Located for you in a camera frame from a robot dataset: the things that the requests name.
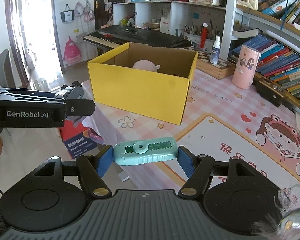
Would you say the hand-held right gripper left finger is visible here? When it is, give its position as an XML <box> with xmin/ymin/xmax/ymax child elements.
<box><xmin>34</xmin><ymin>145</ymin><xmax>115</xmax><ymax>200</ymax></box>

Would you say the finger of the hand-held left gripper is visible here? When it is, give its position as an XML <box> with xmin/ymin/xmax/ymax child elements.
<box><xmin>51</xmin><ymin>98</ymin><xmax>96</xmax><ymax>117</ymax></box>
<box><xmin>0</xmin><ymin>87</ymin><xmax>68</xmax><ymax>101</ymax></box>

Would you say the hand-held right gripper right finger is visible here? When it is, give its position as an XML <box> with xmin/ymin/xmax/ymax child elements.
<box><xmin>177</xmin><ymin>145</ymin><xmax>262</xmax><ymax>200</ymax></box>

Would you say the grey cat figure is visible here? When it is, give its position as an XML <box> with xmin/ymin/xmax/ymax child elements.
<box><xmin>54</xmin><ymin>81</ymin><xmax>87</xmax><ymax>128</ymax></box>

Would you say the teal correction tape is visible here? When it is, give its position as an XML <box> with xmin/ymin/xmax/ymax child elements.
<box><xmin>114</xmin><ymin>137</ymin><xmax>178</xmax><ymax>166</ymax></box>

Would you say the yellow cardboard box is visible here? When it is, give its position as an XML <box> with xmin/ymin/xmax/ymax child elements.
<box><xmin>87</xmin><ymin>42</ymin><xmax>198</xmax><ymax>125</ymax></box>

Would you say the pink plush toy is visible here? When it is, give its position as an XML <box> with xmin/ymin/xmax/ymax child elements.
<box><xmin>132</xmin><ymin>59</ymin><xmax>162</xmax><ymax>72</ymax></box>

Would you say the desktop with pink checked cloth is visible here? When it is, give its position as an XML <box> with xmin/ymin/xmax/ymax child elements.
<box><xmin>80</xmin><ymin>65</ymin><xmax>300</xmax><ymax>230</ymax></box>

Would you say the grey chair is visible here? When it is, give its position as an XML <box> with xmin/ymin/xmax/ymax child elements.
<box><xmin>0</xmin><ymin>49</ymin><xmax>15</xmax><ymax>88</ymax></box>

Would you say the printed cardboard carton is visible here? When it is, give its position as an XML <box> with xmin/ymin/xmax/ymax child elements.
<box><xmin>59</xmin><ymin>121</ymin><xmax>100</xmax><ymax>159</ymax></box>

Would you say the printed pink desk mat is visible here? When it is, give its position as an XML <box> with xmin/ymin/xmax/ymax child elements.
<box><xmin>161</xmin><ymin>112</ymin><xmax>300</xmax><ymax>230</ymax></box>

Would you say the pink backpack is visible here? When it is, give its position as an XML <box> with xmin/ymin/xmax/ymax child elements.
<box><xmin>63</xmin><ymin>36</ymin><xmax>82</xmax><ymax>68</ymax></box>

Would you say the white and navy tote bag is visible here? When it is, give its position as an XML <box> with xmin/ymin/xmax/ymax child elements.
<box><xmin>60</xmin><ymin>4</ymin><xmax>75</xmax><ymax>24</ymax></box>

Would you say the black electronic keyboard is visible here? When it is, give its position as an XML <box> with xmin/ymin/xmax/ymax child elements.
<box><xmin>82</xmin><ymin>25</ymin><xmax>192</xmax><ymax>49</ymax></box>

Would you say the lilac hanging bag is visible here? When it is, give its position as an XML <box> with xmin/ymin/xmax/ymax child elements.
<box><xmin>74</xmin><ymin>1</ymin><xmax>94</xmax><ymax>22</ymax></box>

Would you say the wooden chessboard box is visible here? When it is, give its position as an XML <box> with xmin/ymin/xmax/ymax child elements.
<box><xmin>187</xmin><ymin>45</ymin><xmax>235</xmax><ymax>80</ymax></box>

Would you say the dark wooden door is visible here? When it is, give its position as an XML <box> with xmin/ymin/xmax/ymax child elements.
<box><xmin>93</xmin><ymin>0</ymin><xmax>134</xmax><ymax>30</ymax></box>

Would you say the dark wooden case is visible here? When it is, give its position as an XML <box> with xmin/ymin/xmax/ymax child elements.
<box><xmin>254</xmin><ymin>76</ymin><xmax>288</xmax><ymax>107</ymax></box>

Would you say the pink cylindrical pen holder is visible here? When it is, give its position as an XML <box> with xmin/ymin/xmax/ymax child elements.
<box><xmin>231</xmin><ymin>44</ymin><xmax>262</xmax><ymax>90</ymax></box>

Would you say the white spray bottle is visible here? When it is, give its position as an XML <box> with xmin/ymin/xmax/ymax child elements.
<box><xmin>209</xmin><ymin>35</ymin><xmax>221</xmax><ymax>64</ymax></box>

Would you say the blurred translucent object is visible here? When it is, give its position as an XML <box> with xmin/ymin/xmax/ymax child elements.
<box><xmin>250</xmin><ymin>184</ymin><xmax>300</xmax><ymax>235</ymax></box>

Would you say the white box with red label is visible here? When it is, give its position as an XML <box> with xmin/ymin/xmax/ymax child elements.
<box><xmin>160</xmin><ymin>17</ymin><xmax>172</xmax><ymax>33</ymax></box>

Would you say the white pen holder with pens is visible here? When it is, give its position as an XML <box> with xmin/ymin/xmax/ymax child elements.
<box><xmin>202</xmin><ymin>27</ymin><xmax>222</xmax><ymax>48</ymax></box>
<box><xmin>184</xmin><ymin>25</ymin><xmax>203</xmax><ymax>42</ymax></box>

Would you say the red tassel ornament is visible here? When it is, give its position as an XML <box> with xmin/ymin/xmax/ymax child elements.
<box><xmin>199</xmin><ymin>23</ymin><xmax>208</xmax><ymax>48</ymax></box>

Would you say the white cubby shelf unit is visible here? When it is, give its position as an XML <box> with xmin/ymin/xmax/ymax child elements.
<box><xmin>113</xmin><ymin>0</ymin><xmax>227</xmax><ymax>43</ymax></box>

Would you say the row of colourful books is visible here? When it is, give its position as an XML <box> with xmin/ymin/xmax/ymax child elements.
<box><xmin>227</xmin><ymin>32</ymin><xmax>300</xmax><ymax>100</ymax></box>
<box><xmin>256</xmin><ymin>0</ymin><xmax>300</xmax><ymax>35</ymax></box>

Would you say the white bookshelf frame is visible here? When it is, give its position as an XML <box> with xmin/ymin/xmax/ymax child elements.
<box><xmin>221</xmin><ymin>0</ymin><xmax>300</xmax><ymax>63</ymax></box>

